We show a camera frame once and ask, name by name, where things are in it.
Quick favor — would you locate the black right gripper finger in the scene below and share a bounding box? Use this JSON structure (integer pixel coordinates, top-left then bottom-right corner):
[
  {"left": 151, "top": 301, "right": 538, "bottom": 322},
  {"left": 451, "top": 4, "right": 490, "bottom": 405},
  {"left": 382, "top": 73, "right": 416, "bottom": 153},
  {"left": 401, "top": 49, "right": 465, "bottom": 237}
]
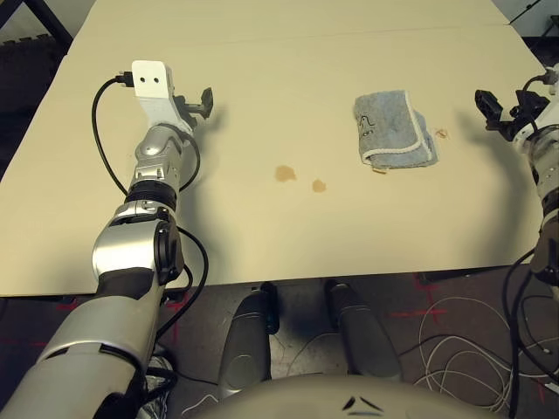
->
[
  {"left": 474, "top": 90, "right": 503, "bottom": 131},
  {"left": 514, "top": 90, "right": 550, "bottom": 118}
]

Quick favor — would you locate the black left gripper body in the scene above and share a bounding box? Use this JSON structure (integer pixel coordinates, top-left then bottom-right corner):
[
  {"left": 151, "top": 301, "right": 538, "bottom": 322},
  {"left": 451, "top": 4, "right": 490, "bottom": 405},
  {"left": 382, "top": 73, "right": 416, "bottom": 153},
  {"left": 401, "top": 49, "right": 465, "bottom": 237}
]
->
[{"left": 176, "top": 96, "right": 201, "bottom": 128}]

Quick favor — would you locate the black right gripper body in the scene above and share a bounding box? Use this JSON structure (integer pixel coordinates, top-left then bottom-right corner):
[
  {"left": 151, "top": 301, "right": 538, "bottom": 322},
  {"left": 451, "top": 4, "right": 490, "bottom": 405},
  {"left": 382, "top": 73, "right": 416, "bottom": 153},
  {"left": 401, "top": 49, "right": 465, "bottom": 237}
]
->
[{"left": 495, "top": 113, "right": 539, "bottom": 140}]

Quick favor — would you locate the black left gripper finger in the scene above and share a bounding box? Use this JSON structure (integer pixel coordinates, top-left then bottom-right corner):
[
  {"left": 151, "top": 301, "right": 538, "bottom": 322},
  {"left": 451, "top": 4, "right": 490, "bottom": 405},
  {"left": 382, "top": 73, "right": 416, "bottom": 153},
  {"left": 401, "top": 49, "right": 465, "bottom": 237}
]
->
[{"left": 199, "top": 86, "right": 215, "bottom": 118}]

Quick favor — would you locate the grey terry rag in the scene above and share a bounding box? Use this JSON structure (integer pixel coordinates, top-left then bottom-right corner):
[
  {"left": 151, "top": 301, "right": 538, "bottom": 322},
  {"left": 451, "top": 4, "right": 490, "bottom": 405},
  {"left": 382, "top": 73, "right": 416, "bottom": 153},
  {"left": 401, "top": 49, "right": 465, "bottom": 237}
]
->
[{"left": 352, "top": 89, "right": 439, "bottom": 175}]

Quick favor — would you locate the black foam floor mat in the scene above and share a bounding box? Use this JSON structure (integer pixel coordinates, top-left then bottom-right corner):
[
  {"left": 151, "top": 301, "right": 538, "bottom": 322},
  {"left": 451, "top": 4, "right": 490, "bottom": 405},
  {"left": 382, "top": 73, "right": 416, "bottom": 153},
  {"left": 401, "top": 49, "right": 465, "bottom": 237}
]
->
[{"left": 0, "top": 37, "right": 73, "bottom": 115}]

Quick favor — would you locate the grey robot left leg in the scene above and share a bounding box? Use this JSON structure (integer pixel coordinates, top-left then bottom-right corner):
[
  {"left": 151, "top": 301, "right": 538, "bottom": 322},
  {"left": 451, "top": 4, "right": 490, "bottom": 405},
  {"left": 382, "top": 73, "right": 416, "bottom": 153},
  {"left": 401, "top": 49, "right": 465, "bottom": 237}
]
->
[{"left": 217, "top": 282, "right": 280, "bottom": 401}]

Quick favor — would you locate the grey robot leg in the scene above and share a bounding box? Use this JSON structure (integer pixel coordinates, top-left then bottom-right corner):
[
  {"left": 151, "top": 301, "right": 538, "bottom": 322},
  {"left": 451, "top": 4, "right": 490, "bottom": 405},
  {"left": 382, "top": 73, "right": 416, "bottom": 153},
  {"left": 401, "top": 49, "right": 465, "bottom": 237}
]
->
[
  {"left": 323, "top": 278, "right": 401, "bottom": 383},
  {"left": 217, "top": 282, "right": 280, "bottom": 401}
]

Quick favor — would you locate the grey robot right leg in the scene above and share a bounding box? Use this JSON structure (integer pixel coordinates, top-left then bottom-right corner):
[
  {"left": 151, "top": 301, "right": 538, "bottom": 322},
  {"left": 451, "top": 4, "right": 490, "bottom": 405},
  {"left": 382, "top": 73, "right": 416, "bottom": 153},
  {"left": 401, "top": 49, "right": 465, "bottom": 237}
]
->
[{"left": 323, "top": 278, "right": 401, "bottom": 383}]

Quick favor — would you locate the black right camera cable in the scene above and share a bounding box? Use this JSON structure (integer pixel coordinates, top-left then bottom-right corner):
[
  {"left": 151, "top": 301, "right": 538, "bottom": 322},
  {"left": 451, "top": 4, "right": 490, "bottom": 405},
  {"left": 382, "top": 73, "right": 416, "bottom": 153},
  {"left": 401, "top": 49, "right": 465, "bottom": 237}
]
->
[{"left": 522, "top": 72, "right": 552, "bottom": 93}]

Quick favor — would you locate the black camera cable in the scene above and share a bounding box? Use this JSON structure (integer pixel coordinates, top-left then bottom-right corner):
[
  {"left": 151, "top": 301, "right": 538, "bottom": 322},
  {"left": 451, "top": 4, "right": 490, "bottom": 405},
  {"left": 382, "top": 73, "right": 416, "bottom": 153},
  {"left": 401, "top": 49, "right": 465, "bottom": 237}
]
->
[
  {"left": 522, "top": 72, "right": 552, "bottom": 93},
  {"left": 91, "top": 72, "right": 135, "bottom": 196}
]

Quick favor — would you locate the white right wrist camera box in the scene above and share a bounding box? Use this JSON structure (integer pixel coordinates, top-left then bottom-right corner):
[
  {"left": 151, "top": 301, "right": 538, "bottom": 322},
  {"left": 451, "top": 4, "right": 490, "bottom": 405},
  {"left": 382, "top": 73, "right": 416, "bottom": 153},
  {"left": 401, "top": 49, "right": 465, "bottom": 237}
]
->
[{"left": 544, "top": 64, "right": 559, "bottom": 98}]

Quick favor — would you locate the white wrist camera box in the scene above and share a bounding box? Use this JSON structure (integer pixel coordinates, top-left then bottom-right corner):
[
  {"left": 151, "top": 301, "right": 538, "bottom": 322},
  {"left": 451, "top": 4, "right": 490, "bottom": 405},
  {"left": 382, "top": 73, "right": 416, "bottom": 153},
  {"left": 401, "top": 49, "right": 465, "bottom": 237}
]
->
[
  {"left": 131, "top": 59, "right": 196, "bottom": 132},
  {"left": 544, "top": 64, "right": 559, "bottom": 98}
]

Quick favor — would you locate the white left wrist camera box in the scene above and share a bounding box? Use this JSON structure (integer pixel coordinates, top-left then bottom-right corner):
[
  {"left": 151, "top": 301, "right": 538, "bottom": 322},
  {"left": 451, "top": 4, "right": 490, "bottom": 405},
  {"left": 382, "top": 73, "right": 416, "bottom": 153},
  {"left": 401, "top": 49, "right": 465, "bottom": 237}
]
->
[{"left": 131, "top": 59, "right": 196, "bottom": 132}]

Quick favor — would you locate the black left camera cable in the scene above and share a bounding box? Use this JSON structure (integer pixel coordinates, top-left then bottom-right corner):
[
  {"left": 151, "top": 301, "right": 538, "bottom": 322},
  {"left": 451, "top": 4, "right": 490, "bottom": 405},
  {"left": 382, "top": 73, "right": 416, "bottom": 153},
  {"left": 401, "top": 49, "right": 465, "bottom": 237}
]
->
[{"left": 91, "top": 72, "right": 135, "bottom": 196}]

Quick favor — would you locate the black floor cable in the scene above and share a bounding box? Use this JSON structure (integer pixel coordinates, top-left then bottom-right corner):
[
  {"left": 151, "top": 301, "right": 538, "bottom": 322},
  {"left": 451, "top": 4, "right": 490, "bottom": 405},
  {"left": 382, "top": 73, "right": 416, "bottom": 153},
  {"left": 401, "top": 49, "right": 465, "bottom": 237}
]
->
[{"left": 500, "top": 252, "right": 559, "bottom": 416}]

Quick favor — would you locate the white floor cable bundle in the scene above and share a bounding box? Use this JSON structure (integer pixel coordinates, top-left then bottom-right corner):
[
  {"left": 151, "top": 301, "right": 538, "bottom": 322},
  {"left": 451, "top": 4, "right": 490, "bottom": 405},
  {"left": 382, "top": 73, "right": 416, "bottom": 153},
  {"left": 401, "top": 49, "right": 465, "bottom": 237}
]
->
[{"left": 412, "top": 294, "right": 515, "bottom": 412}]

